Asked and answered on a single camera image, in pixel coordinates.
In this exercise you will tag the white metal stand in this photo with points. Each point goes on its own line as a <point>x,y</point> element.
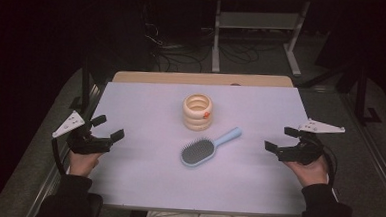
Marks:
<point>255,21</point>

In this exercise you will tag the cream ringed cup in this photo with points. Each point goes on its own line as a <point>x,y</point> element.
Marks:
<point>197,120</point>

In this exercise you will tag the small red object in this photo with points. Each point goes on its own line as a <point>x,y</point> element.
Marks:
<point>235,84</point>

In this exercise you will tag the person's left hand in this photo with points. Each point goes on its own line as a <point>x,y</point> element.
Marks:
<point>82,164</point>

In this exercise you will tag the person's right hand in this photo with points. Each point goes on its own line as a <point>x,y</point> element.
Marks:
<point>312,175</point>

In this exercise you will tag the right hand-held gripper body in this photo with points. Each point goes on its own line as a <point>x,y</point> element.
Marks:
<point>304,151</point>

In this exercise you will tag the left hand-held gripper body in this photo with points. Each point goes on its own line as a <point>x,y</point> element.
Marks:
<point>85,143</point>

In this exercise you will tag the black metal stand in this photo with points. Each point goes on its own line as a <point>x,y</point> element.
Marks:
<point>85,89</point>
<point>362,97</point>

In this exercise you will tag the light blue hairbrush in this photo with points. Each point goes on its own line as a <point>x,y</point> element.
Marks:
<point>198,151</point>

